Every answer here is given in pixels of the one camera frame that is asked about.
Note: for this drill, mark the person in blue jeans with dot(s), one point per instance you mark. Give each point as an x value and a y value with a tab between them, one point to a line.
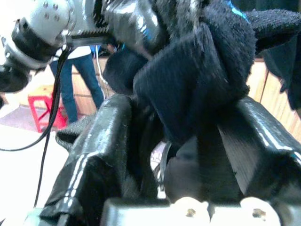
68	87

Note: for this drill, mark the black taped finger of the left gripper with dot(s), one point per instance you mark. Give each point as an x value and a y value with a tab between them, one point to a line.
134	21

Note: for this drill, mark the black fleece garment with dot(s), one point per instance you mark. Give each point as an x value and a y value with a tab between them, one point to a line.
188	77

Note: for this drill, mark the grey knit cloth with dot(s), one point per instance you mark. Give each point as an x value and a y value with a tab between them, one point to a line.
70	131

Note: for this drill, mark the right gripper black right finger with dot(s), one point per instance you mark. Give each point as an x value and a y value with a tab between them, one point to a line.
270	150

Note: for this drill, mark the wooden panel furniture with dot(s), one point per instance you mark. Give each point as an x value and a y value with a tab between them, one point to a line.
268	94

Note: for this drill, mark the red plastic stool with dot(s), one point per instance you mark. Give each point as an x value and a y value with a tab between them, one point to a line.
40	113

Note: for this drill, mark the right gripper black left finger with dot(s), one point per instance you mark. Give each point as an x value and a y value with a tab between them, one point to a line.
98	150

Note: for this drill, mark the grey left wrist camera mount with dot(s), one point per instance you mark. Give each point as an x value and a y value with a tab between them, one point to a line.
54	16

